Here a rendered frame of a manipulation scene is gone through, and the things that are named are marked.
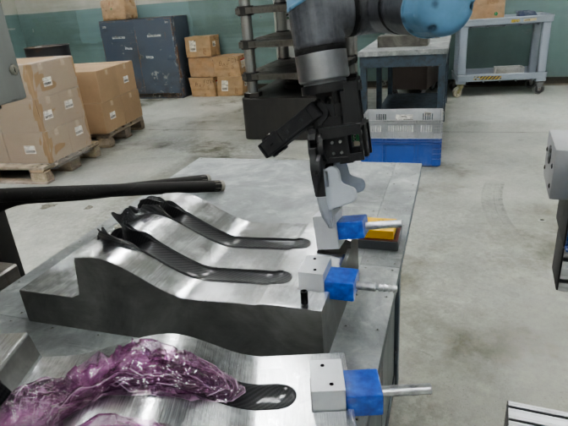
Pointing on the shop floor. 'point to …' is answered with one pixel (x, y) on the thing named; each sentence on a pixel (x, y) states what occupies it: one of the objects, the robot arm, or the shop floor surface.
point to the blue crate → (406, 151)
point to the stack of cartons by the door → (214, 68)
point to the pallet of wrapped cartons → (45, 122)
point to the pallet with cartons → (110, 100)
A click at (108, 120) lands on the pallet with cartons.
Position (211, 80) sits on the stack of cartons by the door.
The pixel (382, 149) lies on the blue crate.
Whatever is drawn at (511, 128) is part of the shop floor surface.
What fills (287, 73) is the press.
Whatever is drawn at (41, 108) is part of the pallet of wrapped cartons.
